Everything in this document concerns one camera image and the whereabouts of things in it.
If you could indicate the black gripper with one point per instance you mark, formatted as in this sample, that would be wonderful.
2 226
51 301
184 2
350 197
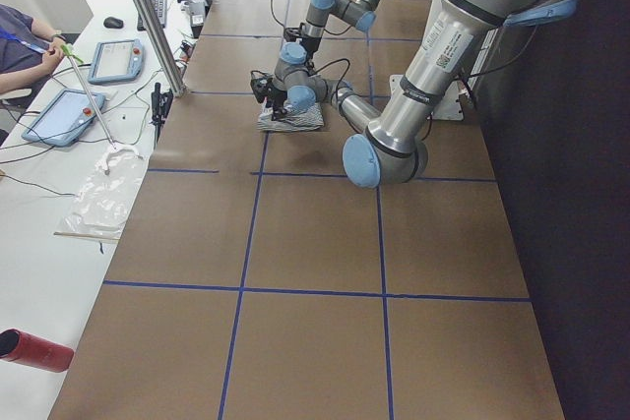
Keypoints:
277 95
311 49

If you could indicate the striped polo shirt white collar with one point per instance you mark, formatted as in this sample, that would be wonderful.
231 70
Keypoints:
309 119

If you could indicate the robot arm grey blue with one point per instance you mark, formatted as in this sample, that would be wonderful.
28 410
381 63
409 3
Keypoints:
386 147
357 14

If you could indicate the black tool on table edge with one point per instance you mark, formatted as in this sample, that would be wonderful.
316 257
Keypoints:
160 103

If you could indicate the far blue teach pendant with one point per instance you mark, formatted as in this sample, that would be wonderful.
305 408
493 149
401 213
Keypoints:
116 62

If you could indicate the blue teach pendant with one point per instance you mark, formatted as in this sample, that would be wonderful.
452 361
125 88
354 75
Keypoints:
116 62
62 121

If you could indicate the black keyboard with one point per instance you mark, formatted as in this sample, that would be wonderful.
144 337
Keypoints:
160 7

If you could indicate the black computer mouse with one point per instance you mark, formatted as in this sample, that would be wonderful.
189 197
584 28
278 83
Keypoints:
113 23

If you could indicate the clear plastic bag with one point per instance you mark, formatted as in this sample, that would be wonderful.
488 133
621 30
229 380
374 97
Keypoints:
105 199

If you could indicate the near blue teach pendant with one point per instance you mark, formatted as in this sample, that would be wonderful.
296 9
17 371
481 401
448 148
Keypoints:
62 121

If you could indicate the seated person dark shirt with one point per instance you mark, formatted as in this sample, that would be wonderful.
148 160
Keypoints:
31 50

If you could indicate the red cylinder bottle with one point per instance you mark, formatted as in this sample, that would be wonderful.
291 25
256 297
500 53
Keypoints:
33 351

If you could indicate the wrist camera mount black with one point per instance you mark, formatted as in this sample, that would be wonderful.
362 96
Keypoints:
293 34
261 85

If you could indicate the white pedestal column base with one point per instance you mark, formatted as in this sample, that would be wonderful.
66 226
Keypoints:
447 107

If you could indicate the aluminium frame post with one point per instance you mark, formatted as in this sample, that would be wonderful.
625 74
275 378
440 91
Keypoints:
159 42

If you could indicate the reach grabber stick green handle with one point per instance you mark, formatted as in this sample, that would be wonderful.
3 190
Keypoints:
114 147

